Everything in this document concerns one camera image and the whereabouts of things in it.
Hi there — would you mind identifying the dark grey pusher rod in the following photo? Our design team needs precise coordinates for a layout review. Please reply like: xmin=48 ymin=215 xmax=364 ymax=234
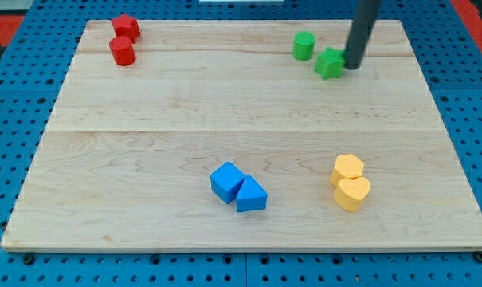
xmin=343 ymin=0 xmax=382 ymax=70

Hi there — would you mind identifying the yellow heart block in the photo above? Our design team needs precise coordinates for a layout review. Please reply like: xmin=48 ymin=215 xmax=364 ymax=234
xmin=333 ymin=177 xmax=371 ymax=212

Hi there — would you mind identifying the red cylinder block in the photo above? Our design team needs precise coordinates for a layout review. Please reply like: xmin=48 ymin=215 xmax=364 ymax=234
xmin=109 ymin=36 xmax=136 ymax=66

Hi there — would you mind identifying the red star block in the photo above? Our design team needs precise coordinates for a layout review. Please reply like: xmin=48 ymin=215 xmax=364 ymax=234
xmin=111 ymin=14 xmax=141 ymax=43

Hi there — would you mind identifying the yellow hexagon block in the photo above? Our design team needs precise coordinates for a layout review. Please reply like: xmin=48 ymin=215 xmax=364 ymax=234
xmin=330 ymin=154 xmax=364 ymax=187

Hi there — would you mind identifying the blue cube block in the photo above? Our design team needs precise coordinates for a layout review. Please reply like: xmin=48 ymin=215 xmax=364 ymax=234
xmin=210 ymin=162 xmax=245 ymax=204

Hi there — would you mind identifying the light wooden board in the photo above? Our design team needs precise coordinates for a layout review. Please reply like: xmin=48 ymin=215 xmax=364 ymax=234
xmin=1 ymin=20 xmax=482 ymax=253

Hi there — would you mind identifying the green cylinder block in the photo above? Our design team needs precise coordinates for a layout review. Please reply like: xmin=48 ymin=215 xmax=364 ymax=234
xmin=292 ymin=31 xmax=315 ymax=61

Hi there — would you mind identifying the green star block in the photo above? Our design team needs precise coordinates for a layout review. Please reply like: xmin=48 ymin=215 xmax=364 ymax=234
xmin=315 ymin=47 xmax=345 ymax=80

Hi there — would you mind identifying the blue triangle block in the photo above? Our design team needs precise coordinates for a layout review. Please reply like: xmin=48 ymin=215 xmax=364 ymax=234
xmin=236 ymin=175 xmax=268 ymax=212

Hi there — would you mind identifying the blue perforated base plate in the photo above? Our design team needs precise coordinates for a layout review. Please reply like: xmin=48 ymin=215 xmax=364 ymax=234
xmin=0 ymin=1 xmax=482 ymax=286

